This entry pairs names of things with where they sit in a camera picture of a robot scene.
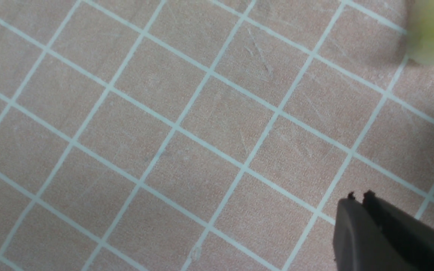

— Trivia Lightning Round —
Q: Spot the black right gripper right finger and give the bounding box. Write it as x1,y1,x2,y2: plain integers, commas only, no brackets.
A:
363,190,434,271

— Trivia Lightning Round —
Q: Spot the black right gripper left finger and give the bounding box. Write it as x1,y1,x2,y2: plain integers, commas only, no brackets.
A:
333,192,409,271

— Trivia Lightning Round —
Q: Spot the greenish dumpling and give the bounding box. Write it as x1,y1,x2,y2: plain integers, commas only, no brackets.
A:
406,0,434,65

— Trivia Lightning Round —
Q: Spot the pink checkered tablecloth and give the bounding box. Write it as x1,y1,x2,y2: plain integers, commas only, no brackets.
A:
0,0,434,271

